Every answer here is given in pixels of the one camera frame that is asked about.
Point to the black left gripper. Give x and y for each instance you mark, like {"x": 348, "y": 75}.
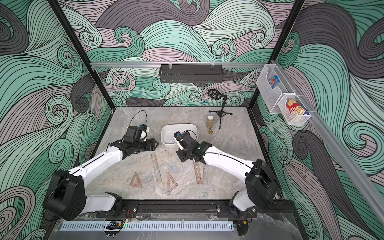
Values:
{"x": 150, "y": 144}

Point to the white plastic storage box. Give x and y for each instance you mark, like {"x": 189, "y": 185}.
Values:
{"x": 170, "y": 133}

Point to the pink tall triangle ruler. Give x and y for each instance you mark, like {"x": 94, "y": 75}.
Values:
{"x": 171, "y": 183}

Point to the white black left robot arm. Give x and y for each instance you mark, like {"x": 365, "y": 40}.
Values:
{"x": 66, "y": 195}

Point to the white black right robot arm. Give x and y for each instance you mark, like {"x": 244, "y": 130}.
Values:
{"x": 260, "y": 182}

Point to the clear short straight ruler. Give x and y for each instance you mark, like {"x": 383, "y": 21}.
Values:
{"x": 205, "y": 174}

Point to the red straight ruler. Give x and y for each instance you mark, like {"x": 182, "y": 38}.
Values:
{"x": 198, "y": 173}

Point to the pink straight ruler left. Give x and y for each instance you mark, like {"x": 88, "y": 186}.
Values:
{"x": 156, "y": 168}

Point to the pink small triangle ruler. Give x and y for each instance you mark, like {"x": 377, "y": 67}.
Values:
{"x": 135, "y": 181}

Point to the spice jar with white lid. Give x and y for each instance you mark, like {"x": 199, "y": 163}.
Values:
{"x": 210, "y": 122}

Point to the blue packet in bin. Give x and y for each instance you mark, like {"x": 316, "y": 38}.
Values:
{"x": 273, "y": 81}

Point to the red boxes in bin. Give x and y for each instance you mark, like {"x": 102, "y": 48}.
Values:
{"x": 293, "y": 106}

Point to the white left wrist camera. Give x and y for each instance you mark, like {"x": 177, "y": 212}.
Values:
{"x": 136, "y": 133}

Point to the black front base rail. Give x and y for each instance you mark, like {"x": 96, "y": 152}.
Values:
{"x": 173, "y": 206}

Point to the black wall-mounted tray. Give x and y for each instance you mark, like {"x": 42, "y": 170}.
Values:
{"x": 196, "y": 74}

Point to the aluminium wall rail back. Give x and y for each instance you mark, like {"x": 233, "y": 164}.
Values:
{"x": 136, "y": 64}

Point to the aluminium wall rail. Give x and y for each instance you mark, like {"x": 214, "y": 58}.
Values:
{"x": 136, "y": 64}
{"x": 362, "y": 182}

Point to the white perforated cable duct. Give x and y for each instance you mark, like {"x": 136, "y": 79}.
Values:
{"x": 157, "y": 226}

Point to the clear wall bin upper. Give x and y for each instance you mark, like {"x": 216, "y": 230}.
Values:
{"x": 271, "y": 96}

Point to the clear wall bin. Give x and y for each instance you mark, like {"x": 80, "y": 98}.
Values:
{"x": 292, "y": 119}
{"x": 271, "y": 96}

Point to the clear wall bin lower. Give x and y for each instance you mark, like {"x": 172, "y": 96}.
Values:
{"x": 292, "y": 119}

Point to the black corner frame post left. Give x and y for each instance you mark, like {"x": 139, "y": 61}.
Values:
{"x": 78, "y": 47}

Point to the black corner frame post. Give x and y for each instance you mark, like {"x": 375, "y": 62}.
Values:
{"x": 284, "y": 14}
{"x": 78, "y": 47}

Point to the black corner frame post right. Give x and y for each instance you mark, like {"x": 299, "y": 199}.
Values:
{"x": 284, "y": 14}

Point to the aluminium wall rail right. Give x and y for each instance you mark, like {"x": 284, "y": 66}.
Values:
{"x": 362, "y": 182}

